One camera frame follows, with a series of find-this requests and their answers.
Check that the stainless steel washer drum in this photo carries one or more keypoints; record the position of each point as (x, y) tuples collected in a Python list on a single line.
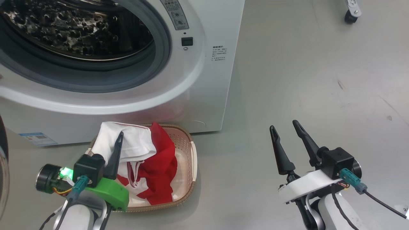
[(64, 25)]

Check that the cream perforated laundry basket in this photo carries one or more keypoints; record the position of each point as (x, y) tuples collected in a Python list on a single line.
[(187, 166)]

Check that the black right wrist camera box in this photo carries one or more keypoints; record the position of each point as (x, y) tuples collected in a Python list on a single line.
[(337, 161)]

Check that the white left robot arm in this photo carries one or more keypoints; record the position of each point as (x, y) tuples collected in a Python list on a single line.
[(78, 217)]

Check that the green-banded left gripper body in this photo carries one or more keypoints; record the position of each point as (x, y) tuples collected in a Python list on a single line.
[(113, 195)]

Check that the black-rimmed glass washer door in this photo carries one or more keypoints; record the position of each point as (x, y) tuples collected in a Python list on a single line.
[(2, 166)]

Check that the blue energy label sticker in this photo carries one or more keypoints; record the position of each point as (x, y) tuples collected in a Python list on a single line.
[(38, 139)]

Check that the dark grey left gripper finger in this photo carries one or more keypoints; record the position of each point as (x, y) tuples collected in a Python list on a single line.
[(114, 163)]

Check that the metal leg with caster wheel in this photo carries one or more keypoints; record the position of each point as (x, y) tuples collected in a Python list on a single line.
[(351, 12)]

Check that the white front-load washing machine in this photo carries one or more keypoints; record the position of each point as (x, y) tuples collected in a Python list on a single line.
[(191, 95)]

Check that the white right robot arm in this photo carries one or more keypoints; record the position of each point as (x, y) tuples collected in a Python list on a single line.
[(329, 214)]

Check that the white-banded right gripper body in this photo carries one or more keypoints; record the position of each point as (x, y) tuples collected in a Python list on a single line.
[(303, 185)]

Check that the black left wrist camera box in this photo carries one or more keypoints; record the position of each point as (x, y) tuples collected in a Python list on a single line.
[(89, 169)]

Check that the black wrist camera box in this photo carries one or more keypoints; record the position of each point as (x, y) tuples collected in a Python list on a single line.
[(337, 161), (89, 169)]

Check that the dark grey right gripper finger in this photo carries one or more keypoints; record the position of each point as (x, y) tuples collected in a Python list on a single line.
[(310, 145), (284, 159)]

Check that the red garment with white stripes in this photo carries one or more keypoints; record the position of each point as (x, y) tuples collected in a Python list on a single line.
[(159, 166)]

